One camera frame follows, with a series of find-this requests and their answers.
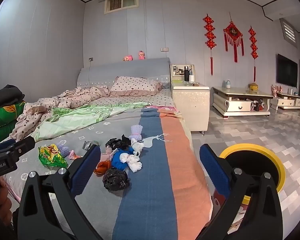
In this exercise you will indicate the cream coffee table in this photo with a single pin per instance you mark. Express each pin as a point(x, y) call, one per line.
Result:
point(237, 92)

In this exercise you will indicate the red diamond tassel hanging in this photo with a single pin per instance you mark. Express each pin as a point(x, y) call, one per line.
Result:
point(232, 32)

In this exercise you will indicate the yellow round trash bin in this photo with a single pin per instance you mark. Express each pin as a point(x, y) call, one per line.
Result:
point(277, 162)

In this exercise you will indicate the louvred wall window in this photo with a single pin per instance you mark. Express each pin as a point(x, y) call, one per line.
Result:
point(288, 32)

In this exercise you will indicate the folded green blanket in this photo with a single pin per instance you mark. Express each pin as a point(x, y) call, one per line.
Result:
point(2, 120)

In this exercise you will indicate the cream nightstand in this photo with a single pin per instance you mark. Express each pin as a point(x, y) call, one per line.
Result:
point(190, 107)

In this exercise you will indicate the yellow toy figure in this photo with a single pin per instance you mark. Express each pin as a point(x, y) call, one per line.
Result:
point(253, 87)

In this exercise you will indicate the grey blue orange blanket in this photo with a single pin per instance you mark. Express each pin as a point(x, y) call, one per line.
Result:
point(150, 180)

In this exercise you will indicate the wall switch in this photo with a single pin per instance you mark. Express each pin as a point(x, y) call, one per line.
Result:
point(165, 49)

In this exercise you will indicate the small purple foam net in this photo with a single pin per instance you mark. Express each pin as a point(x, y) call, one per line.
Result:
point(63, 148)

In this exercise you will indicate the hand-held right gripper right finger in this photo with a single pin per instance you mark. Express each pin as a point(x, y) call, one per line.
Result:
point(213, 170)

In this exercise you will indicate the small pink scrap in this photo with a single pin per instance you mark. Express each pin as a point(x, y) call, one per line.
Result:
point(73, 154)

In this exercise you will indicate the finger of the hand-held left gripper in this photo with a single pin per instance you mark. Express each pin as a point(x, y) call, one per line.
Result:
point(5, 143)
point(26, 145)

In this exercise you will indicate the white glove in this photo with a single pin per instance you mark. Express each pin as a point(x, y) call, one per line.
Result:
point(134, 165)

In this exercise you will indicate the grey bed headboard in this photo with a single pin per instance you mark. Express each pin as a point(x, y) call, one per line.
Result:
point(130, 68)

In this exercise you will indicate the dotted bed sheet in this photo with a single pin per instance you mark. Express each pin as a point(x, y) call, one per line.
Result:
point(145, 98)

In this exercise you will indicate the crumpled black plastic bag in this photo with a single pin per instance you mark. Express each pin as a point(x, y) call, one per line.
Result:
point(115, 179)

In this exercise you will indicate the thin black plastic bag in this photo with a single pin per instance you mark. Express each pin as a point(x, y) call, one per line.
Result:
point(118, 143)

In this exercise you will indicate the large purple foam net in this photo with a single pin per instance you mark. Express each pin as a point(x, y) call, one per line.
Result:
point(137, 131)

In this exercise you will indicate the small clear bottle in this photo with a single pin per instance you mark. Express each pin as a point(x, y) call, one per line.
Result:
point(228, 85)

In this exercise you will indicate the black thermos bottle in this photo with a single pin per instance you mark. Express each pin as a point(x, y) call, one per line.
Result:
point(187, 74)

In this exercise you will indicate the white tissue roll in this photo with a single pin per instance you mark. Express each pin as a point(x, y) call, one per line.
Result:
point(191, 78)

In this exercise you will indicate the red black items under table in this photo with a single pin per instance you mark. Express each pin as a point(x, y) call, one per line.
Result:
point(258, 106)

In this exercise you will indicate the small green silver wrapper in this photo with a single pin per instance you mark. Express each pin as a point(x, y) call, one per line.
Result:
point(88, 145)

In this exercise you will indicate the knotted white cloth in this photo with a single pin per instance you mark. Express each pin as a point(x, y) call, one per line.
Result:
point(137, 147)

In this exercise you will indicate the pink figurine ornament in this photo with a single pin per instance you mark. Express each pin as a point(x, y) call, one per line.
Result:
point(276, 88)

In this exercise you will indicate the wall television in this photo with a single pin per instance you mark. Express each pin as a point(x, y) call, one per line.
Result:
point(287, 71)

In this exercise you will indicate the black folded clothing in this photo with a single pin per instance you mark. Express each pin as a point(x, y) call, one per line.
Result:
point(5, 95)

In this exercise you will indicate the green yellow snack bag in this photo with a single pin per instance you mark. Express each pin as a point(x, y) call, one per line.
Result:
point(52, 156)

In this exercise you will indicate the crumpled pink tissue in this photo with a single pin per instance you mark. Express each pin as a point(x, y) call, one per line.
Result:
point(106, 155)

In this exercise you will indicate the person's left hand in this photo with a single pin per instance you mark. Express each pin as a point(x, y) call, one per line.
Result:
point(0, 205)

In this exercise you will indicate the high wall window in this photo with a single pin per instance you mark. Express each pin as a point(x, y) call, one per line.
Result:
point(121, 2)

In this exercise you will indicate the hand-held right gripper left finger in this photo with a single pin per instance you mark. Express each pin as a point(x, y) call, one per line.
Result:
point(86, 170)

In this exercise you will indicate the light green quilt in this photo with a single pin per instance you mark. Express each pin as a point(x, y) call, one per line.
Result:
point(90, 115)

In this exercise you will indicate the cream television stand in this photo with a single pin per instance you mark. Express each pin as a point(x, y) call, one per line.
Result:
point(286, 102)

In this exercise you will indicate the dotted pink pillow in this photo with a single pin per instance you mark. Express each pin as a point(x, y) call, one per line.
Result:
point(135, 86)

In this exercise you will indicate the dotted pink duvet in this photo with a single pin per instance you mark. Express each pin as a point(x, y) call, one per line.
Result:
point(72, 97)

